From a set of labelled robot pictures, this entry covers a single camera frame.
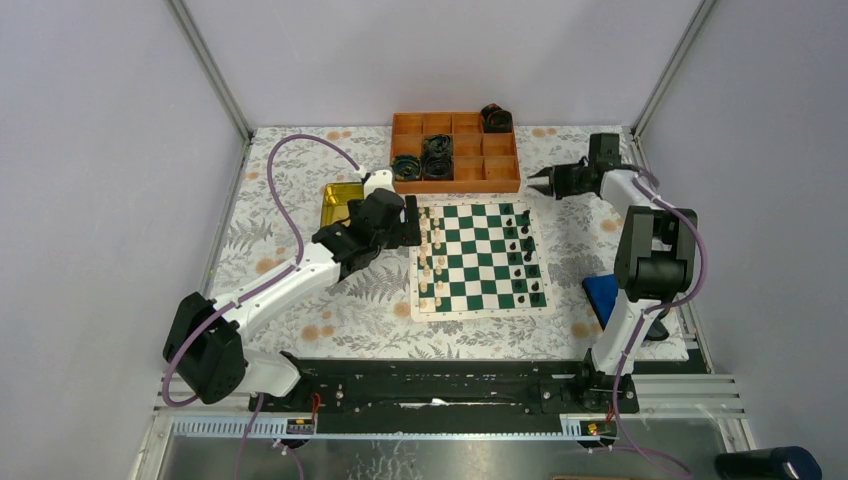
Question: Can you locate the gold metal tin box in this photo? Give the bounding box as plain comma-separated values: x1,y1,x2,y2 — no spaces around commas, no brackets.
320,182,364,227

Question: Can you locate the blue cloth pouch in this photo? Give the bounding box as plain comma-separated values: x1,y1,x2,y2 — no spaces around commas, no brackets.
581,274,619,330

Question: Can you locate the dark grey cloth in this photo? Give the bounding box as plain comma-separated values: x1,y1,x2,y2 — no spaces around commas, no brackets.
645,319,670,342

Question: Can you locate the floral table cloth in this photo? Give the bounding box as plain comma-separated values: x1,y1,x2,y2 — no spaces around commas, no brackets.
208,126,624,360

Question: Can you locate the white chess pieces row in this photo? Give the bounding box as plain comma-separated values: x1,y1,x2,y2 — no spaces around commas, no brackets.
415,207,446,313

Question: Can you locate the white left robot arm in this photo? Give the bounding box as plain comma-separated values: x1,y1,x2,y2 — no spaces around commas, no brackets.
161,170,421,411

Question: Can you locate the black tape roll in tray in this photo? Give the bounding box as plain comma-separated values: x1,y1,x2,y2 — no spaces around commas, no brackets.
421,154,454,181
422,134,453,157
390,154,422,181

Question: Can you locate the black tape roll behind tray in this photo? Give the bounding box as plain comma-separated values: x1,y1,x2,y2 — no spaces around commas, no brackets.
480,103,513,134

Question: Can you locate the green white chess board mat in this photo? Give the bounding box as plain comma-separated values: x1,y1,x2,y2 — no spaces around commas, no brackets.
409,196,555,322

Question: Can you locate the orange wooden compartment tray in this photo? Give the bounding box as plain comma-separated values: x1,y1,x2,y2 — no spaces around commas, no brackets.
389,110,521,194

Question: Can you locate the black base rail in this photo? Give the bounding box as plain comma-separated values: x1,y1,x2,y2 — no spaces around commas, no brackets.
248,359,639,435

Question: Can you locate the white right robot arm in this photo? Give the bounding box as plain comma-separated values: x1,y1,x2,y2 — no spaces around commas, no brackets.
529,133,706,377

